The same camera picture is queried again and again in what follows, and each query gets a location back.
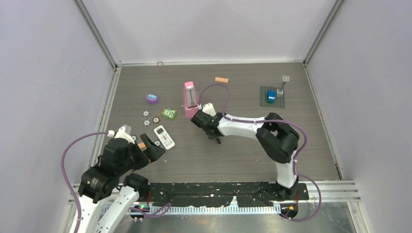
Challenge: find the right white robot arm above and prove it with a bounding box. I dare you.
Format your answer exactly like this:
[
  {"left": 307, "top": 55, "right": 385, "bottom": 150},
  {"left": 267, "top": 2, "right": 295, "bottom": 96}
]
[{"left": 191, "top": 110, "right": 300, "bottom": 199}]

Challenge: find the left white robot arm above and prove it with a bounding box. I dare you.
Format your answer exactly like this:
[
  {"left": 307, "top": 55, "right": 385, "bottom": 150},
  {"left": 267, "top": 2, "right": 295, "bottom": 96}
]
[{"left": 61, "top": 131, "right": 166, "bottom": 233}]

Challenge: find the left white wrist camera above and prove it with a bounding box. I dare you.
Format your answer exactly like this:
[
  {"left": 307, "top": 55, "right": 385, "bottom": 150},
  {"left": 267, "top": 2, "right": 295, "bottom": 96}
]
[{"left": 107, "top": 124, "right": 136, "bottom": 144}]

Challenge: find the wooden block near left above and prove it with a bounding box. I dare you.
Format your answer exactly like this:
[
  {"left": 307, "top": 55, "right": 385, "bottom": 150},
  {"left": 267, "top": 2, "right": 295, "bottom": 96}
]
[{"left": 137, "top": 142, "right": 147, "bottom": 150}]

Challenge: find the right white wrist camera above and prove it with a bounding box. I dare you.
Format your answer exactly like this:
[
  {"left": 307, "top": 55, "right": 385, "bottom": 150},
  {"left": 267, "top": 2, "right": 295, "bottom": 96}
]
[{"left": 198, "top": 103, "right": 216, "bottom": 117}]

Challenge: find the grey lego tower piece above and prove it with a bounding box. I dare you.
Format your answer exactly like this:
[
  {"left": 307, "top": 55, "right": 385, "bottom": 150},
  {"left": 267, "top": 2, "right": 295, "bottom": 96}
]
[{"left": 276, "top": 82, "right": 286, "bottom": 97}]

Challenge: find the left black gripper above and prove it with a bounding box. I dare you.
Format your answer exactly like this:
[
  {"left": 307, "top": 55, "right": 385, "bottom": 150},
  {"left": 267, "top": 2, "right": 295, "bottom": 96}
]
[{"left": 117, "top": 133, "right": 165, "bottom": 174}]

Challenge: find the blue lego brick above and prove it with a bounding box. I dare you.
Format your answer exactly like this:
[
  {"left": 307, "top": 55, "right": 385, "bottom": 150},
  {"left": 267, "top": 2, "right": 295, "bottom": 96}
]
[{"left": 266, "top": 90, "right": 276, "bottom": 103}]

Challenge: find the white remote control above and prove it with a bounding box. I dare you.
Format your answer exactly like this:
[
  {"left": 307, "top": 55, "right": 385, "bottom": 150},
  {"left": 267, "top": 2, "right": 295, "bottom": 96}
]
[{"left": 154, "top": 126, "right": 175, "bottom": 150}]

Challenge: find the wooden block far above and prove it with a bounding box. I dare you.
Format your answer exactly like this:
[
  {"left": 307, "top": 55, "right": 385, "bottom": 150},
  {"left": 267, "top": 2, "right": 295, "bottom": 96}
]
[{"left": 214, "top": 77, "right": 229, "bottom": 84}]

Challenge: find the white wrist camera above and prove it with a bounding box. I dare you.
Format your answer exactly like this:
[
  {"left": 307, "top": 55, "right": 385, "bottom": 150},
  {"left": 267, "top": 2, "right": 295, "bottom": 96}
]
[
  {"left": 107, "top": 124, "right": 136, "bottom": 144},
  {"left": 198, "top": 103, "right": 216, "bottom": 117}
]

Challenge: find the grey lego baseplate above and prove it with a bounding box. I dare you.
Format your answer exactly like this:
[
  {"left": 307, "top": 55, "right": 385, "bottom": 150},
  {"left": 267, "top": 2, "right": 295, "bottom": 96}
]
[{"left": 259, "top": 86, "right": 286, "bottom": 108}]

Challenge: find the wooden block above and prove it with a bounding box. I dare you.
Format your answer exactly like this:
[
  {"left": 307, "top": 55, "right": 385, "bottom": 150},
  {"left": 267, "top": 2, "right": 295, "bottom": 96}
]
[
  {"left": 137, "top": 142, "right": 147, "bottom": 150},
  {"left": 214, "top": 77, "right": 229, "bottom": 84}
]

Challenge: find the pink metronome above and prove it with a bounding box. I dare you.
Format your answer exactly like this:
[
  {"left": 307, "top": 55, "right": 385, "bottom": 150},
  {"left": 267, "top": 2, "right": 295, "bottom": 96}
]
[{"left": 183, "top": 82, "right": 200, "bottom": 118}]

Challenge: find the purple round toy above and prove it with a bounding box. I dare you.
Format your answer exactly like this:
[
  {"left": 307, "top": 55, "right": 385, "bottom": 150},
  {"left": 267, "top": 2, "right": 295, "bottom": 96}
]
[{"left": 146, "top": 94, "right": 159, "bottom": 104}]

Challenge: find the green monster toy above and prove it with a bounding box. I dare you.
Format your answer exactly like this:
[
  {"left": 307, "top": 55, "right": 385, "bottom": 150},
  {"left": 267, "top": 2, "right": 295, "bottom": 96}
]
[{"left": 162, "top": 108, "right": 177, "bottom": 119}]

